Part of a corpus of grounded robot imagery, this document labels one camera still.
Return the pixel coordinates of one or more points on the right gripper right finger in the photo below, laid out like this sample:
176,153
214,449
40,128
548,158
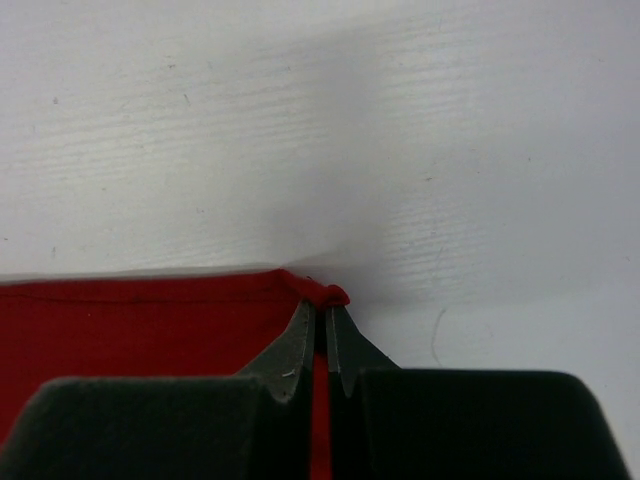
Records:
387,422

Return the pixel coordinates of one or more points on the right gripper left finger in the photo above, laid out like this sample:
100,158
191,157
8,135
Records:
254,424

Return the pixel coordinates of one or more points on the red t-shirt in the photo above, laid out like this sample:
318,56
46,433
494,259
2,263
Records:
171,327

